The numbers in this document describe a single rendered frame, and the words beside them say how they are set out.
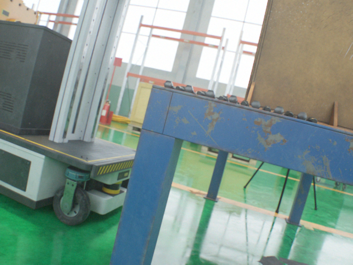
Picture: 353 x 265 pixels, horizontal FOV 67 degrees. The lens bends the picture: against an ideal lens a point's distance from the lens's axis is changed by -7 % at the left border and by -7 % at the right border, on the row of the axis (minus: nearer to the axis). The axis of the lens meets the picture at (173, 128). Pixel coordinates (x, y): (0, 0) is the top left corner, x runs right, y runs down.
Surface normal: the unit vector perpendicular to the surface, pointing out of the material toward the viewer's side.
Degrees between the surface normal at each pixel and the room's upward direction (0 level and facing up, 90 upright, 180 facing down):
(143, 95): 90
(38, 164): 90
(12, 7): 90
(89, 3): 90
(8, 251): 0
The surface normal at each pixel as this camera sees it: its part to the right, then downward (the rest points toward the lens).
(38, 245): 0.25, -0.97
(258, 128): -0.27, -0.03
